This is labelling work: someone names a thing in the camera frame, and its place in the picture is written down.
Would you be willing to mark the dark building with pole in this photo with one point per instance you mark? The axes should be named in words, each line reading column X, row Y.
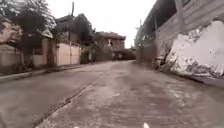
column 75, row 30

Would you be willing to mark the beige wall with gate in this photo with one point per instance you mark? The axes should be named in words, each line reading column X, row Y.
column 63, row 53

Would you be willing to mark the two-storey brown building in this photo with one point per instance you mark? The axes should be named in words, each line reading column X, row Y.
column 111, row 45

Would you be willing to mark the raised concrete kerb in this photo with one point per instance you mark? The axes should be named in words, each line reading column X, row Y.
column 23, row 74

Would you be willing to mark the robot's own part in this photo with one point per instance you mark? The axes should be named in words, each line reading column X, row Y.
column 145, row 125

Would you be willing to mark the large leafy tree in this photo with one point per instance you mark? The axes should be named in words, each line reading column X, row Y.
column 31, row 23

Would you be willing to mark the grey concrete road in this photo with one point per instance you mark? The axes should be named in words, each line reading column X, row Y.
column 126, row 96

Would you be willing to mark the grey concrete block building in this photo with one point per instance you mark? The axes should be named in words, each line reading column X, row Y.
column 193, row 13

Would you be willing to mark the peeling white wall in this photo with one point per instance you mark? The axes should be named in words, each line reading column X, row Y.
column 200, row 50

